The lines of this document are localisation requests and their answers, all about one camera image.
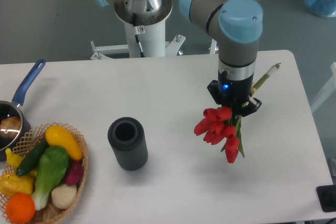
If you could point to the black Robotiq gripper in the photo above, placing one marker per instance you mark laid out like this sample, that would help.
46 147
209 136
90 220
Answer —
234 94

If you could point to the red tulip bouquet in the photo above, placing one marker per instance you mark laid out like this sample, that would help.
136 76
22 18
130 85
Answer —
221 124

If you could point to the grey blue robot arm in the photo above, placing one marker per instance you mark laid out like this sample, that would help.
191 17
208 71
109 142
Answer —
236 26

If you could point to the dark grey ribbed vase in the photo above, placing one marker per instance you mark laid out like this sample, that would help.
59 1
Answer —
127 140

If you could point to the black device at edge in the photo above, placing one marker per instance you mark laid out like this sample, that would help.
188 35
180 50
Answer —
326 195

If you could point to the yellow squash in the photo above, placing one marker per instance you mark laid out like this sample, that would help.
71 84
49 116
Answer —
59 136

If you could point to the green bok choy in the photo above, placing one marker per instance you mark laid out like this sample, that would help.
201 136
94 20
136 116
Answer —
51 169

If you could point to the white garlic bulb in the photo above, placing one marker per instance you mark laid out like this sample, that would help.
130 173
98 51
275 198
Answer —
62 196

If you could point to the green cucumber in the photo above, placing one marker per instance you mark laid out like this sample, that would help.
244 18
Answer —
31 159

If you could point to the brown bread roll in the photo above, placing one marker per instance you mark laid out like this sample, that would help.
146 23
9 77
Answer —
10 127

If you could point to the yellow banana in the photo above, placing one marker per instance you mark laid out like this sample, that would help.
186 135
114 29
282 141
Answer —
13 161

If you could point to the yellow bell pepper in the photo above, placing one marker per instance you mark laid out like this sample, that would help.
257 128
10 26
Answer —
11 184

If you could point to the orange fruit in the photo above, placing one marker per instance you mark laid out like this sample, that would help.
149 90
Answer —
20 208

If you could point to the white frame at right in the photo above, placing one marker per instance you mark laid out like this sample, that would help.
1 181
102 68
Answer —
327 89

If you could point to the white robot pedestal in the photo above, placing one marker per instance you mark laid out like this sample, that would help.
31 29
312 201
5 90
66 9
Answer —
145 30

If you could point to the blue handled saucepan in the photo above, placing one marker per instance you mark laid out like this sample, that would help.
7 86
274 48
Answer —
13 107

